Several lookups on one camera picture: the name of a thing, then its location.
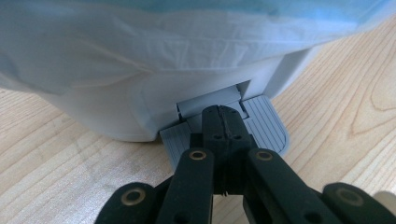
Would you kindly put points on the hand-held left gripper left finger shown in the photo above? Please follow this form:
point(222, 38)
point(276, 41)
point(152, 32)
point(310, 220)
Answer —
point(213, 124)

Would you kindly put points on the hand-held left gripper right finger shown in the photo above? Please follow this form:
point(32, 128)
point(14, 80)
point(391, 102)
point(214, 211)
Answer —
point(235, 130)

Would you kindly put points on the white blue pedal trash can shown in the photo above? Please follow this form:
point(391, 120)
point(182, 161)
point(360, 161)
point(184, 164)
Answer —
point(109, 109)

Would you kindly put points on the translucent white trash bag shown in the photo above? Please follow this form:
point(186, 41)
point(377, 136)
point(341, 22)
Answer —
point(155, 46)

